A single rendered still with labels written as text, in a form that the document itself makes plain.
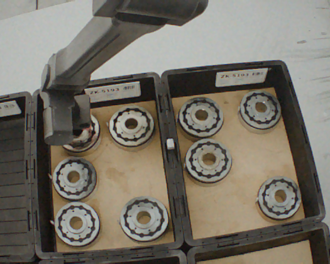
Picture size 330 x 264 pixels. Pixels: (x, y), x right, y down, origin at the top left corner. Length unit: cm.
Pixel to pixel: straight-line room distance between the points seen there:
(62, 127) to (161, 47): 61
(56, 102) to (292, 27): 87
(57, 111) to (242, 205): 45
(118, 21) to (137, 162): 57
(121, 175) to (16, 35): 69
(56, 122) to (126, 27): 34
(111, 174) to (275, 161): 37
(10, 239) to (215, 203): 48
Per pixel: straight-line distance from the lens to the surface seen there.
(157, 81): 99
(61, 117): 80
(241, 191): 99
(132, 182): 99
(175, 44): 133
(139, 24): 49
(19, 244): 101
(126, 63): 130
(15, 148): 109
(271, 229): 87
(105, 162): 102
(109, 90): 102
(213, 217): 97
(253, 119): 103
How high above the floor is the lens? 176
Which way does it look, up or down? 64 degrees down
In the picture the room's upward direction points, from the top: 3 degrees counter-clockwise
